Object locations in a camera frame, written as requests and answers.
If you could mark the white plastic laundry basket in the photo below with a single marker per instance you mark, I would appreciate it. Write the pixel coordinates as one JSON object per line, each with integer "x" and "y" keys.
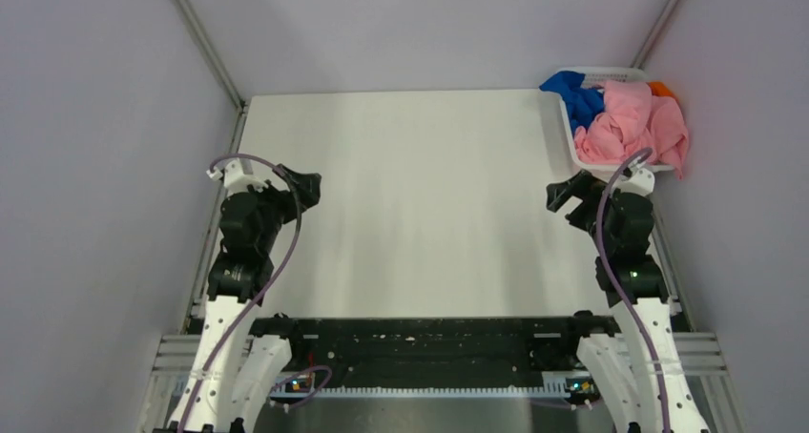
{"x": 595, "y": 78}

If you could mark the blue t shirt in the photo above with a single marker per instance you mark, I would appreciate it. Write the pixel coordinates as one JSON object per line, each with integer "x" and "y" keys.
{"x": 582, "y": 104}

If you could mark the pink t shirt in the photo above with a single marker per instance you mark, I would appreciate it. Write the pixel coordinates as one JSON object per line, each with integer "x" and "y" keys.
{"x": 633, "y": 119}

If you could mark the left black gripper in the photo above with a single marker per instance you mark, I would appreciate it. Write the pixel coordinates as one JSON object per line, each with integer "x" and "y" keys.
{"x": 304, "y": 186}

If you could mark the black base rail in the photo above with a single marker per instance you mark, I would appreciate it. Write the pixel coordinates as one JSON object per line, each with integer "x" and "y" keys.
{"x": 436, "y": 353}

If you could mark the white toothed cable duct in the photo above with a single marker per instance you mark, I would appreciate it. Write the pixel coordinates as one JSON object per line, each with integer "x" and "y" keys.
{"x": 553, "y": 390}

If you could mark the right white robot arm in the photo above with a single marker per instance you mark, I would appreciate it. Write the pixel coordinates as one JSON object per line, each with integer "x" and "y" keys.
{"x": 638, "y": 374}

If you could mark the orange t shirt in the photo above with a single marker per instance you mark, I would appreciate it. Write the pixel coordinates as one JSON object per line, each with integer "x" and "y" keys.
{"x": 659, "y": 89}

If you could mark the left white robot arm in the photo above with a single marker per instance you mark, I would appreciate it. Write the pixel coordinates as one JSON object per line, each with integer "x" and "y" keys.
{"x": 230, "y": 380}

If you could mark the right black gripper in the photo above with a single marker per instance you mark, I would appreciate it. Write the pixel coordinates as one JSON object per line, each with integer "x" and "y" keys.
{"x": 582, "y": 185}

